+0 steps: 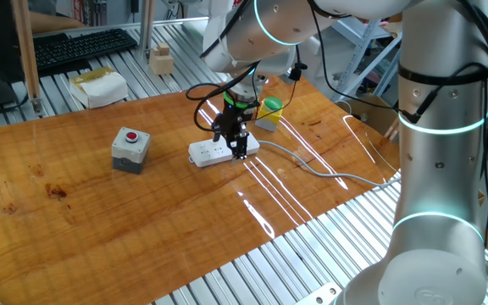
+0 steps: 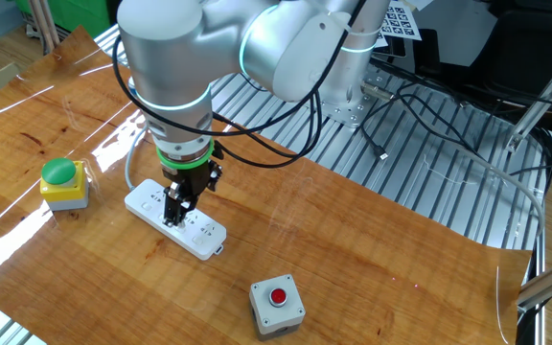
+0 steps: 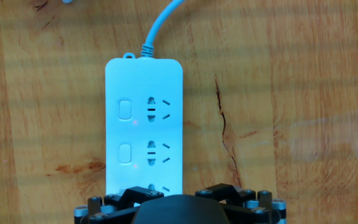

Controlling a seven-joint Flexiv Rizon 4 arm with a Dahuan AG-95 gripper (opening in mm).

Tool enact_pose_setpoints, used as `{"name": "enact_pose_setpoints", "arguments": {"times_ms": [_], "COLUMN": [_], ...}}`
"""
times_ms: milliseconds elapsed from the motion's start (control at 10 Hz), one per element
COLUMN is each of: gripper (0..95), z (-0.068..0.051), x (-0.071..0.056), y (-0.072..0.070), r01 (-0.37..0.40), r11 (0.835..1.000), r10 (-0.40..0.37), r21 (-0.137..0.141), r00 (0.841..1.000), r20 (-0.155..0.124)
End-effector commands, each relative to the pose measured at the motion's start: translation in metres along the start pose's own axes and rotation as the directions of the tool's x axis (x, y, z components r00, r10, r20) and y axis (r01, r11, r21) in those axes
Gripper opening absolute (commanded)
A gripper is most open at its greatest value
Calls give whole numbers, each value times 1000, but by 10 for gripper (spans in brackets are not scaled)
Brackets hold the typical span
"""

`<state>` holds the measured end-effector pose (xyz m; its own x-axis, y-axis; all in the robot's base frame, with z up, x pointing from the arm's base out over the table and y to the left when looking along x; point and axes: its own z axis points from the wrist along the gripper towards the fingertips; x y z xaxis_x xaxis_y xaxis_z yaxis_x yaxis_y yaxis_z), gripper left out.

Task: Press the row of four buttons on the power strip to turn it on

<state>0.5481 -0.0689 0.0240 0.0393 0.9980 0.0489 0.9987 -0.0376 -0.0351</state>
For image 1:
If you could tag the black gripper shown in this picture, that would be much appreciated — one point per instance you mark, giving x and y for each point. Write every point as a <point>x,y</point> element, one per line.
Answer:
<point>232,120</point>

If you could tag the white four-socket power strip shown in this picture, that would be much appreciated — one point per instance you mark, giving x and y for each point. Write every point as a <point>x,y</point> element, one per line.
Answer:
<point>208,154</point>

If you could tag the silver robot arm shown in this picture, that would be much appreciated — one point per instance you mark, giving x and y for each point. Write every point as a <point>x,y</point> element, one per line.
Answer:
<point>439,169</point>

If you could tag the person's bare forearm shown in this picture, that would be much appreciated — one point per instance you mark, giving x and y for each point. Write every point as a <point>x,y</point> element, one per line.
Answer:
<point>53,23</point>

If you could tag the green mushroom button yellow box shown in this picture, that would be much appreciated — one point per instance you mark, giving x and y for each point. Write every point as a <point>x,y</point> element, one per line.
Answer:
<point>269,114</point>

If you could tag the red push button grey box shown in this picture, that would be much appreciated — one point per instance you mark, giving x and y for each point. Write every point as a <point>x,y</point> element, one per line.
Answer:
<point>130,150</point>

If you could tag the wooden block puzzle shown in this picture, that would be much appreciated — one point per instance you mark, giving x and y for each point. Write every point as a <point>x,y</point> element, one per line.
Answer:
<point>161,61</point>

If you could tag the glossy wood-grain mat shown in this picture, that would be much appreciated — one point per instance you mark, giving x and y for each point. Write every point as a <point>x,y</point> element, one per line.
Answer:
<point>121,220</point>

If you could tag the white tissue pack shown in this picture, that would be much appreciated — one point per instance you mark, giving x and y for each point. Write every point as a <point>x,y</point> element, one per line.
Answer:
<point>100,89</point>

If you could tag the white metal shelf rack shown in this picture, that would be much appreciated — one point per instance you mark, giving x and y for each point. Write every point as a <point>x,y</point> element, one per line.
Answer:
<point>352,72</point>

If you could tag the brown cardboard box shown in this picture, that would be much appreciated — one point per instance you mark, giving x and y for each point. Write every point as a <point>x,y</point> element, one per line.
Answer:
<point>373,112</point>

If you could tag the wooden stick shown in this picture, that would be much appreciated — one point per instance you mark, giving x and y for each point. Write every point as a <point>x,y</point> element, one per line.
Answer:
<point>392,129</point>

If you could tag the black computer keyboard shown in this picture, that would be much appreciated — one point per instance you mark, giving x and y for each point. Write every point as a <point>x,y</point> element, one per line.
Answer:
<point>83,46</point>

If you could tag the upright aluminium post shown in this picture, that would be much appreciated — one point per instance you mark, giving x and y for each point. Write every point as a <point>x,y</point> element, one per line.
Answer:
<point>146,25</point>

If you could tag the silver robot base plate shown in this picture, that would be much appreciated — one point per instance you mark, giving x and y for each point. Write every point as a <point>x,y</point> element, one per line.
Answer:
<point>320,296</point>

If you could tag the wooden post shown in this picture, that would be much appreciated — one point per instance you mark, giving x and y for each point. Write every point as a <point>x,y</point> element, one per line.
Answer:
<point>26,51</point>

